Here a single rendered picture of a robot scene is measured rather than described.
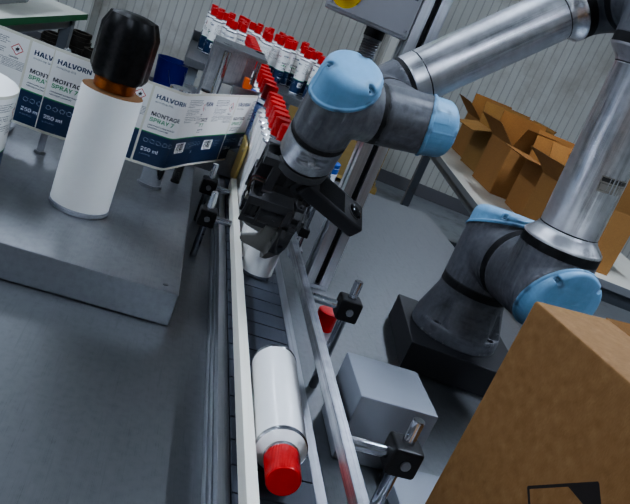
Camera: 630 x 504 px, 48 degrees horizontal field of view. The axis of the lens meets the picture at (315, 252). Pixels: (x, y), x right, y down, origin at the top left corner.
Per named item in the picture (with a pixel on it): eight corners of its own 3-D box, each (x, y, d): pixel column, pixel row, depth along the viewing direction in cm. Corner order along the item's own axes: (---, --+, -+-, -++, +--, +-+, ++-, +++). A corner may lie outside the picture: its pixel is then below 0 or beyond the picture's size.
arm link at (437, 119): (433, 87, 95) (359, 68, 91) (473, 107, 85) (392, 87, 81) (414, 143, 98) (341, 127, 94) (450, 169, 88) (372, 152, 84)
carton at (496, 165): (454, 167, 380) (485, 101, 368) (528, 197, 387) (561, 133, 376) (474, 189, 339) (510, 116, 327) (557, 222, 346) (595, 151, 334)
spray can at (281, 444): (260, 338, 80) (266, 451, 62) (303, 351, 82) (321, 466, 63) (244, 375, 82) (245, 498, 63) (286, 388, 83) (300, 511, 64)
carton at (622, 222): (489, 211, 300) (530, 129, 289) (590, 250, 311) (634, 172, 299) (524, 247, 262) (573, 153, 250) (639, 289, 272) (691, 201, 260)
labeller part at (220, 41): (215, 38, 156) (216, 33, 156) (262, 56, 159) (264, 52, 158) (214, 44, 143) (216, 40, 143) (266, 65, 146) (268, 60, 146)
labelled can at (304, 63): (299, 97, 323) (316, 53, 316) (289, 93, 321) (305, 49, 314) (296, 94, 327) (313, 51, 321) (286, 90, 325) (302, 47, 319)
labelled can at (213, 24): (197, 41, 367) (210, 2, 360) (300, 81, 381) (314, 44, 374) (195, 52, 325) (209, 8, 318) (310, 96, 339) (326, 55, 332)
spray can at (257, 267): (240, 261, 114) (286, 142, 107) (270, 271, 115) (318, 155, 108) (238, 273, 109) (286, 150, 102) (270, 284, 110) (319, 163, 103)
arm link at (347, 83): (398, 100, 80) (328, 82, 77) (356, 165, 88) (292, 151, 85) (386, 54, 84) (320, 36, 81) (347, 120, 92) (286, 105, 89)
